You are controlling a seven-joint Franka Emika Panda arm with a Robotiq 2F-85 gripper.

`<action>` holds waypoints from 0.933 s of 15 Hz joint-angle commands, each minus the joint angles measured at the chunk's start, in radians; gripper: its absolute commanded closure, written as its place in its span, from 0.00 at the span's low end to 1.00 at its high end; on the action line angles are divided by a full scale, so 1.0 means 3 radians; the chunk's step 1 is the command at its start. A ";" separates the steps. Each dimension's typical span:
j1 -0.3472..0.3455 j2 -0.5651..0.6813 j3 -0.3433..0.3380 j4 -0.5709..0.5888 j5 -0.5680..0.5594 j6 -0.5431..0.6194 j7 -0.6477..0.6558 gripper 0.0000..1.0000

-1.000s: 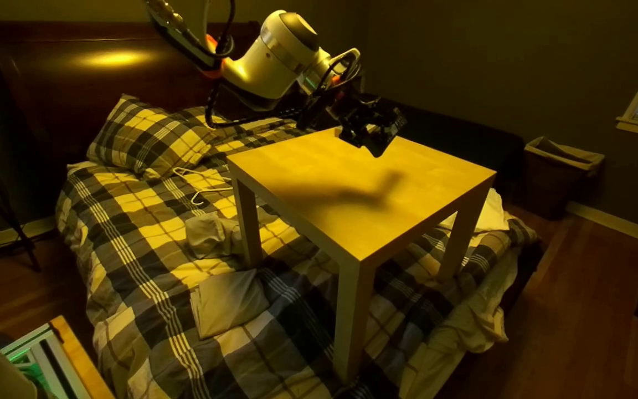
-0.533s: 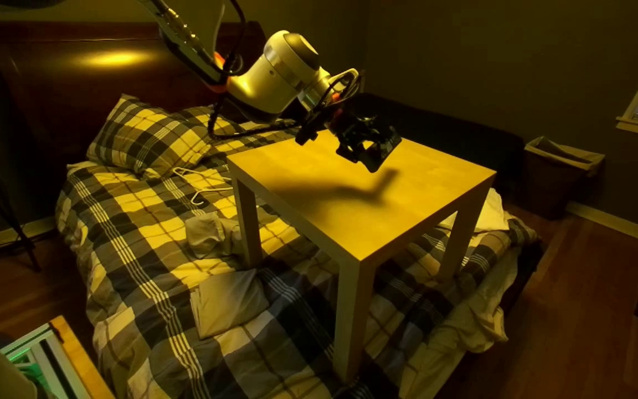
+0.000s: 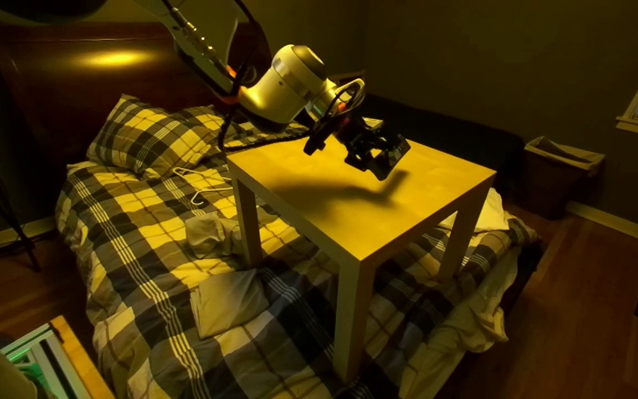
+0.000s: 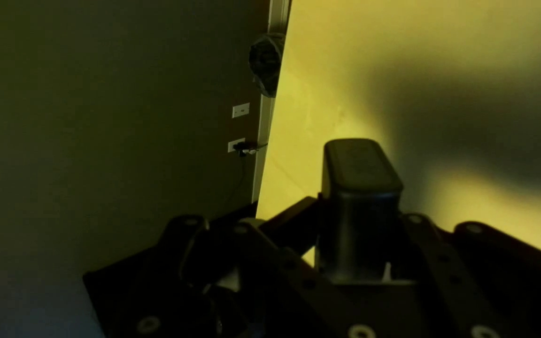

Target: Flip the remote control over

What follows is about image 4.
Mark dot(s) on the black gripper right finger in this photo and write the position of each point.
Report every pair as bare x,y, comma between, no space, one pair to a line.
433,251

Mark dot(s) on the black remote control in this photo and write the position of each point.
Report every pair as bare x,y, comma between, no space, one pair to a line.
358,208

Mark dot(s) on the white wall outlet with plug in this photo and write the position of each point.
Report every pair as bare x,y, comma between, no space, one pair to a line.
237,146

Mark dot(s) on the dark round object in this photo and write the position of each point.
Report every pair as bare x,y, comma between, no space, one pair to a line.
266,63

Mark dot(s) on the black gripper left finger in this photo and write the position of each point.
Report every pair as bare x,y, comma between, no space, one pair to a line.
292,226

